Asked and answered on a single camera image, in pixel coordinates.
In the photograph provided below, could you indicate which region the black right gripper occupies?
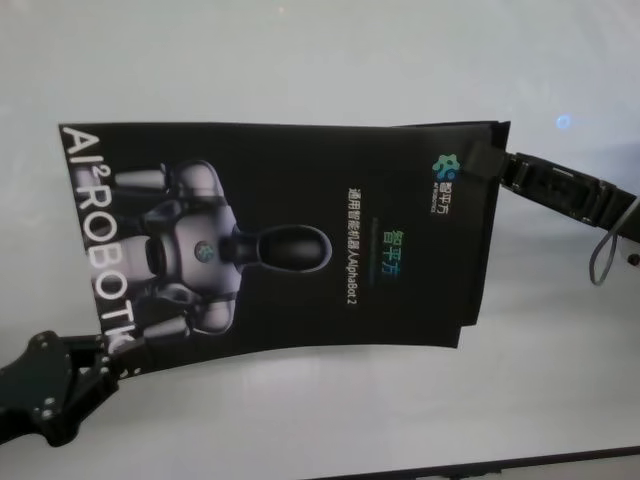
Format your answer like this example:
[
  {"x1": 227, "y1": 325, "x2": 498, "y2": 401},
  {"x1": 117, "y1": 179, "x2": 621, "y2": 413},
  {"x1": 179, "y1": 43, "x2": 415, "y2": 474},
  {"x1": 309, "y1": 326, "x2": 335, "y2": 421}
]
[{"x1": 467, "y1": 141, "x2": 640, "y2": 237}]

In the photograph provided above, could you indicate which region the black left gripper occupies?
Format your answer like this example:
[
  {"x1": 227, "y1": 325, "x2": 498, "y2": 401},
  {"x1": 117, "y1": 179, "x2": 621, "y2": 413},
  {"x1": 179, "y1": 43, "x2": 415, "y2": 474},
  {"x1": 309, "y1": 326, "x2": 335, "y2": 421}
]
[{"x1": 0, "y1": 329, "x2": 149, "y2": 461}]

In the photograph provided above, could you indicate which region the black robot print poster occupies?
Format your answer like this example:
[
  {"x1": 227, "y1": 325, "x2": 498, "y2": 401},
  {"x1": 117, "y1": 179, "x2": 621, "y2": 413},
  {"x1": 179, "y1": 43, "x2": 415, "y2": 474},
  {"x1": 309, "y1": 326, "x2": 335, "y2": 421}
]
[{"x1": 56, "y1": 119, "x2": 501, "y2": 376}]

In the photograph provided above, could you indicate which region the black tape frame outline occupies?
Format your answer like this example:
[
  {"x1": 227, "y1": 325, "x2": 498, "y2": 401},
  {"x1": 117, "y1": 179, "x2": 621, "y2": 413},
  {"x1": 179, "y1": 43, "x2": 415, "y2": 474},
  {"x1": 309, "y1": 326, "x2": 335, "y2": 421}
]
[{"x1": 409, "y1": 118, "x2": 512, "y2": 151}]

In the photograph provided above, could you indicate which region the grey right wrist cable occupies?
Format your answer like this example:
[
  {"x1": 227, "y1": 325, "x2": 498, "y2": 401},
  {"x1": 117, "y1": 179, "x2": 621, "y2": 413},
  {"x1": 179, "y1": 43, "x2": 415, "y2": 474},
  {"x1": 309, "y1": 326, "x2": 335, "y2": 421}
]
[{"x1": 588, "y1": 199, "x2": 635, "y2": 287}]

